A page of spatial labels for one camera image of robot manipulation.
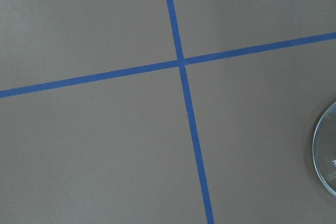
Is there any brown paper table cover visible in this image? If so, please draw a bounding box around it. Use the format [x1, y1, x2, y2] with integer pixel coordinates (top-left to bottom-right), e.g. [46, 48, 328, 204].
[1, 0, 335, 223]

